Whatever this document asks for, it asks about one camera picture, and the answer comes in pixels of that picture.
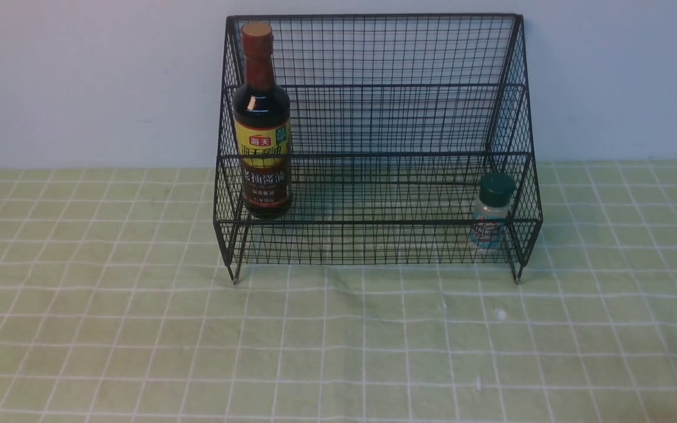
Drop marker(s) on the dark soy sauce bottle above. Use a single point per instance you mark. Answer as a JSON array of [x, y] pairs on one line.
[[262, 128]]

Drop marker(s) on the small green-capped seasoning bottle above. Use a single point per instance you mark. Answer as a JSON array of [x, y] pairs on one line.
[[490, 211]]

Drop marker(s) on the green checkered tablecloth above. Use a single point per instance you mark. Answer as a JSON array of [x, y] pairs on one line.
[[115, 307]]

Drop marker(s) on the black wire mesh shelf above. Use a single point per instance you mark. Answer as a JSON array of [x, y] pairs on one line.
[[394, 120]]

